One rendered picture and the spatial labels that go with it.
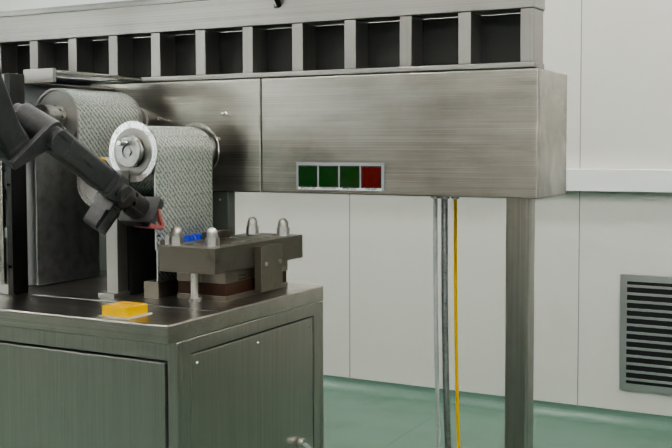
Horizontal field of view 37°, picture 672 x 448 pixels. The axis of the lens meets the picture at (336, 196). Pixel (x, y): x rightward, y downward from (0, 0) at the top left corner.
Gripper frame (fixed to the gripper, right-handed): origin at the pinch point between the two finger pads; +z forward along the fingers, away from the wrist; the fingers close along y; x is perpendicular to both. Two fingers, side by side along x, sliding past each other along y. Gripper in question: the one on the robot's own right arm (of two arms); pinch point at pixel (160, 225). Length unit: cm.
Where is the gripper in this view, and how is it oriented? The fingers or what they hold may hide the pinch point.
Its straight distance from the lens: 247.4
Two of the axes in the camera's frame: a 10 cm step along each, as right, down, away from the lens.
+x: 2.3, -8.9, 4.0
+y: 8.8, 0.2, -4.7
